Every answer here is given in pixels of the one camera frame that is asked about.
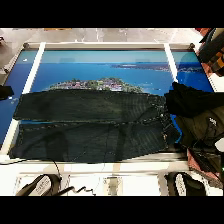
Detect dark blue jeans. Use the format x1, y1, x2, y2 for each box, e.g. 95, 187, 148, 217
8, 88, 183, 164

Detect black garment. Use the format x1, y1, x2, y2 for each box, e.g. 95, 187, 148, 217
164, 81, 224, 118

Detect red patterned garment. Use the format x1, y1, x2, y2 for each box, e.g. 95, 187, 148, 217
186, 148, 224, 189

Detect orange checked garment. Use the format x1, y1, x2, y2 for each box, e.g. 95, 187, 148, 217
211, 46, 224, 78

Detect dark teal garment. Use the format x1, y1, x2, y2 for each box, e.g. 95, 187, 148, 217
199, 28, 224, 65

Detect black cable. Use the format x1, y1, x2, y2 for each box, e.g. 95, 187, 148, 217
49, 159, 98, 197

